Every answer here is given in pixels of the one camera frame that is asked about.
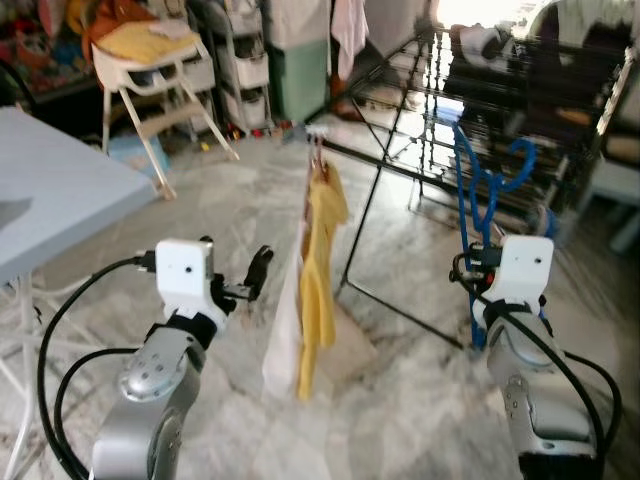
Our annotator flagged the yellow shirt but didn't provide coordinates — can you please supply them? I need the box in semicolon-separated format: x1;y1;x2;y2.
295;160;351;401

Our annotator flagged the white hanging garment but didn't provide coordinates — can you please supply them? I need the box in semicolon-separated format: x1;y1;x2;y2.
262;225;306;401

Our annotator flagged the light blue box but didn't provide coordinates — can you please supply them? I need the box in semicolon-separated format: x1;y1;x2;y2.
105;135;166;181

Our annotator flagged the black metal drying rack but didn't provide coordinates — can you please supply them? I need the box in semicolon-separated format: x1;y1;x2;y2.
305;20;640;351

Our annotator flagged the pale blue plastic bench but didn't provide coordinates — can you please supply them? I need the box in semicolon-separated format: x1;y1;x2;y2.
580;150;640;251

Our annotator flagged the light blue plastic table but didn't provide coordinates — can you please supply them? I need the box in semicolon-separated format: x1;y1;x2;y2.
0;105;161;480

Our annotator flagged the white baby high chair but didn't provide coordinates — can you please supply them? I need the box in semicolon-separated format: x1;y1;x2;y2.
90;20;241;201

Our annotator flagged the white drawer cart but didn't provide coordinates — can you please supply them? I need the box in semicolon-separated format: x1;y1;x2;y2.
205;0;271;131

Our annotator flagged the green and white appliance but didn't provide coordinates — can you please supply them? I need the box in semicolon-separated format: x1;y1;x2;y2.
265;0;333;123

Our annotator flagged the yellow seat cushion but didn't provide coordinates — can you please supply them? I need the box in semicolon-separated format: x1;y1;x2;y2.
95;22;201;66

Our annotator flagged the pink hanging cloth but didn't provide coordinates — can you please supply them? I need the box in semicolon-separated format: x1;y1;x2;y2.
333;0;369;81

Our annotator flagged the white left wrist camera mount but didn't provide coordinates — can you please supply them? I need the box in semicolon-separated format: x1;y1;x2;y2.
155;238;216;319

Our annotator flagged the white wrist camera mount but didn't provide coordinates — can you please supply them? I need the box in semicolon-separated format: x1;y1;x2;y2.
497;235;556;306
155;238;216;319

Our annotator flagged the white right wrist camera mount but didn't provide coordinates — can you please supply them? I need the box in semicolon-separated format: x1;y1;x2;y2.
497;235;556;306

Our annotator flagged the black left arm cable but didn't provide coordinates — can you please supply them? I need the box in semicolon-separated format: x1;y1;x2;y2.
36;255;161;480

